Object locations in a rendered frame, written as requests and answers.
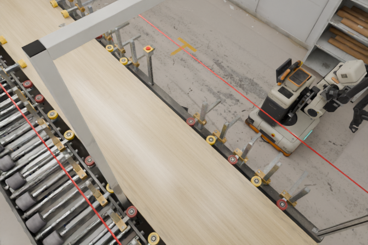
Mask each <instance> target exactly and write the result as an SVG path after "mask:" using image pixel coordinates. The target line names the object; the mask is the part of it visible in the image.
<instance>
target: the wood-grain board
mask: <svg viewBox="0 0 368 245"><path fill-rule="evenodd" d="M50 1H52V0H0V36H3V37H4V38H5V39H6V40H7V42H6V43H4V44H2V43H0V45H1V46H2V47H3V48H4V49H5V51H6V52H7V53H8V54H9V55H10V57H11V58H12V59H13V60H14V61H15V63H18V62H17V61H18V60H21V59H23V60H24V61H25V62H26V64H27V66H26V67H24V68H21V66H20V69H21V70H22V71H23V72H24V73H25V74H26V76H27V77H28V78H29V80H30V81H31V82H32V83H33V84H34V86H35V87H36V88H37V89H38V90H39V92H40V93H41V94H42V95H43V96H44V98H45V99H46V100H47V101H48V102H49V104H50V105H51V106H52V107H53V108H54V110H55V111H56V112H57V113H58V115H59V116H60V117H61V118H62V119H63V121H64V122H65V123H66V124H67V126H68V127H69V128H70V129H71V130H72V131H73V133H74V134H75V135H76V136H77V134H76V133H75V131H74V129H73V128H72V126H71V125H70V123H69V122H68V120H67V119H66V117H65V116H64V114H63V112H62V111H61V109H60V108H59V106H58V104H57V103H56V102H55V100H54V98H53V97H52V95H51V94H50V92H49V90H48V89H47V87H46V86H45V84H44V83H43V81H42V80H41V78H40V76H39V75H38V73H37V72H36V70H35V69H34V67H33V66H32V64H31V63H30V61H29V59H28V58H27V56H26V55H25V53H24V52H23V50H22V48H21V47H23V46H25V45H27V44H29V43H31V42H33V41H35V40H39V39H40V38H42V37H44V36H46V35H48V34H50V33H53V32H55V31H57V30H59V29H61V28H62V27H59V25H60V24H63V23H66V25H69V24H71V23H73V22H75V21H74V20H73V19H72V18H71V17H70V16H68V17H66V18H64V17H63V16H62V14H61V11H63V9H61V8H60V7H59V6H57V7H55V8H53V7H52V6H51V4H50ZM53 62H54V63H55V65H56V67H57V70H58V71H59V73H60V75H61V77H62V79H63V80H64V82H65V84H66V86H67V88H68V90H69V92H70V94H71V95H72V97H73V99H74V101H75V103H76V105H77V107H78V109H79V110H80V112H81V114H82V116H83V118H84V120H85V122H86V124H87V125H88V127H89V129H90V131H91V133H92V134H93V136H94V138H95V140H96V142H97V144H98V146H99V148H100V149H101V151H102V153H103V155H104V157H105V159H106V161H107V163H108V164H109V166H110V168H111V170H112V172H113V174H114V176H115V178H116V180H117V181H118V183H119V185H120V187H121V188H122V191H123V193H124V194H125V196H126V197H127V198H128V199H129V200H130V202H131V203H132V204H133V205H134V206H135V207H136V209H137V210H138V211H139V212H140V214H141V215H142V216H143V217H144V218H145V219H146V221H147V222H148V223H149V224H150V226H151V227H152V228H153V229H154V231H155V232H156V233H157V234H158V235H159V237H160V238H161V239H162V240H163V241H164V243H165V244H166V245H318V244H317V243H316V241H314V240H313V239H312V238H311V237H310V236H309V235H308V234H306V233H305V232H304V231H303V230H302V229H301V228H300V227H299V226H298V225H297V224H296V223H294V222H293V221H292V220H291V219H290V218H289V217H288V216H287V215H286V214H285V213H284V212H283V211H282V210H280V209H279V208H278V207H277V206H276V205H275V204H274V203H273V202H272V201H271V200H270V199H269V198H267V197H266V196H265V195H264V194H263V193H262V192H261V191H259V190H258V188H257V187H255V186H254V185H253V184H252V183H251V182H250V181H249V180H248V179H247V178H245V177H244V176H243V175H242V174H241V173H240V172H239V171H238V170H237V169H236V168H235V167H234V166H232V165H231V164H230V163H229V162H228V161H227V160H226V159H225V158H224V157H223V156H222V155H221V154H220V153H218V152H217V151H216V150H215V149H214V148H213V147H212V146H211V145H210V144H209V143H208V142H207V141H205V140H204V139H203V138H202V137H201V136H200V135H199V134H197V133H196V132H195V130H194V129H192V128H191V127H190V126H189V125H188V124H187V123H186V122H184V121H183V120H182V119H181V118H180V117H179V116H178V115H177V114H176V113H175V112H174V111H173V110H172V109H170V108H169V107H168V106H167V105H166V104H165V103H164V102H163V101H162V100H161V99H160V98H159V97H157V96H156V95H155V94H154V93H153V92H152V91H151V90H150V89H149V88H148V87H147V86H146V85H145V84H143V83H142V82H141V81H140V80H139V79H138V78H137V77H135V76H134V75H133V74H132V73H131V72H130V71H129V70H128V69H127V68H126V67H125V66H124V65H122V64H121V63H120V62H119V61H118V60H117V59H116V58H115V57H114V56H113V55H112V54H111V53H109V52H108V51H107V50H106V49H105V48H104V47H103V46H102V45H101V44H100V43H99V42H98V41H96V40H95V39H93V40H91V41H89V42H87V43H85V44H83V45H81V46H79V47H78V48H76V49H74V50H72V51H70V52H68V53H66V54H64V55H63V56H61V57H59V58H57V59H56V60H53ZM77 137H78V136H77ZM78 139H79V137H78ZM79 140H80V139H79ZM80 141H81V140H80Z"/></svg>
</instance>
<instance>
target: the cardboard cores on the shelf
mask: <svg viewBox="0 0 368 245"><path fill-rule="evenodd" d="M337 15H338V16H340V17H342V18H343V19H342V21H341V23H343V24H344V25H346V26H348V27H349V28H351V29H353V30H355V31H357V32H358V33H360V34H362V35H363V36H365V37H367V38H368V13H367V12H365V11H363V10H361V9H359V8H357V7H356V6H352V7H351V8H348V7H346V6H344V7H343V8H342V9H340V10H339V11H338V12H337ZM329 31H330V32H332V33H334V34H335V35H337V36H336V37H335V38H332V37H331V38H330V39H329V40H328V41H327V42H329V43H330V44H332V45H334V46H336V47H338V48H339V49H341V50H343V51H345V52H346V53H348V54H350V55H352V56H353V57H355V58H357V59H358V60H363V62H364V63H365V64H367V65H368V47H367V46H365V45H363V44H361V43H360V42H358V41H357V40H355V39H353V38H352V37H350V36H348V35H346V34H345V33H343V32H341V31H340V30H338V29H336V28H335V27H333V26H332V27H331V28H330V29H329Z"/></svg>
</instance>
